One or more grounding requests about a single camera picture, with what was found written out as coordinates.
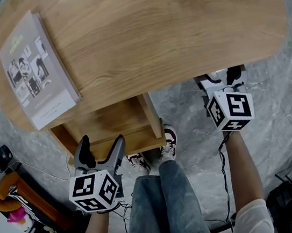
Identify person's right forearm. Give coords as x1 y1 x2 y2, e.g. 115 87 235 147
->
223 127 267 214

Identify black wire wastebasket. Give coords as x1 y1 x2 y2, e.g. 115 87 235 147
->
0 144 16 174

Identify wooden drawer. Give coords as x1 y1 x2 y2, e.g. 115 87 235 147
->
46 91 169 169

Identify black white striped blanket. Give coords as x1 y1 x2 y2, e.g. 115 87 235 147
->
6 180 61 233

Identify pink star cushion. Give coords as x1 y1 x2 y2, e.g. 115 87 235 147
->
5 207 28 224

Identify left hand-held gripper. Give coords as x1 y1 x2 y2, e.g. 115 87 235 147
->
60 129 136 216

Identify person's left shoe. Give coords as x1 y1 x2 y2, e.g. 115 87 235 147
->
126 151 153 179

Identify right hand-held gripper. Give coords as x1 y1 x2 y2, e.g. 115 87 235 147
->
193 64 258 136

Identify person's white shirt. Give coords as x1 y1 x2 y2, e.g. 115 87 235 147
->
228 197 276 233

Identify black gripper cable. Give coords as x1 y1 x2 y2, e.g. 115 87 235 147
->
96 199 138 233
212 130 247 233

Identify person's blue jeans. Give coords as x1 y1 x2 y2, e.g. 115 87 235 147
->
111 155 213 233

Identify orange square cushion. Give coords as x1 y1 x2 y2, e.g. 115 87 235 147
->
0 170 24 214

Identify person's shoe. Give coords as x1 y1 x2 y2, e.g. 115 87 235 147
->
156 123 181 164
126 151 153 179

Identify wooden coffee table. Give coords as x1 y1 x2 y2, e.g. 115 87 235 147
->
0 0 292 176

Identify person's right shoe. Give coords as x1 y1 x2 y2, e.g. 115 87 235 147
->
156 123 181 164

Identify grey photo book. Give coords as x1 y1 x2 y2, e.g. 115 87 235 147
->
0 4 86 135

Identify orange wooden sofa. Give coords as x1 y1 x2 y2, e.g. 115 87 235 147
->
0 163 75 233

